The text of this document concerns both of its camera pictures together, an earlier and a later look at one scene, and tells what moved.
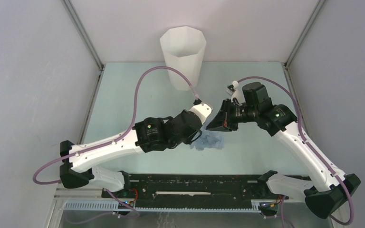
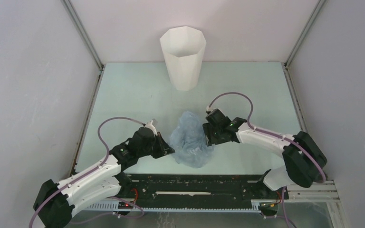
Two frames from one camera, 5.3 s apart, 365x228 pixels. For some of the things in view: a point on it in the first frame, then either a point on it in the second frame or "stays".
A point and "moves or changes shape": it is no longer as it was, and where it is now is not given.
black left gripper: x=189 y=140 → x=168 y=149
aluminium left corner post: x=84 y=33 stays
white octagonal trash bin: x=184 y=48 stays
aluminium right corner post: x=303 y=33 stays
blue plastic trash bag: x=209 y=139 moves or changes shape
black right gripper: x=224 y=121 → x=208 y=129
